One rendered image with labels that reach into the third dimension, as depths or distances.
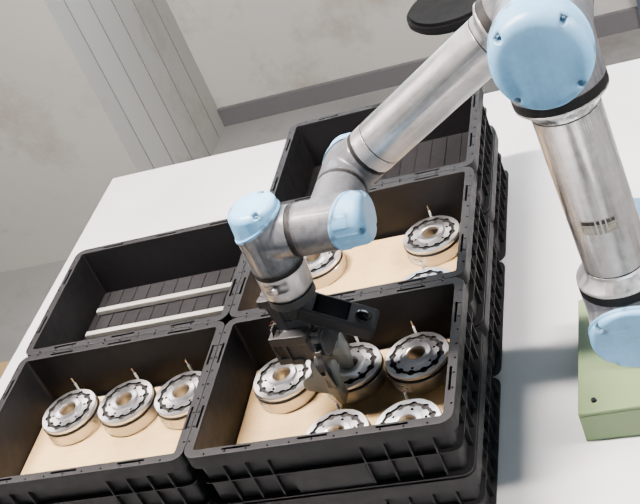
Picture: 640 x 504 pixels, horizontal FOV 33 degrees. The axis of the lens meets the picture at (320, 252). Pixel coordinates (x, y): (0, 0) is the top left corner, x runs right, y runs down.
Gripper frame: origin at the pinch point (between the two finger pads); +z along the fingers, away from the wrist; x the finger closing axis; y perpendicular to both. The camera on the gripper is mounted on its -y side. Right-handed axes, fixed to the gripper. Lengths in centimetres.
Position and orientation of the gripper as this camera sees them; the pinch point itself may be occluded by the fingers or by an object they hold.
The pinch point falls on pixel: (349, 385)
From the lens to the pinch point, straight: 168.5
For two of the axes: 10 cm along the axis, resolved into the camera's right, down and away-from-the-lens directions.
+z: 3.5, 7.7, 5.4
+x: -2.4, 6.3, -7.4
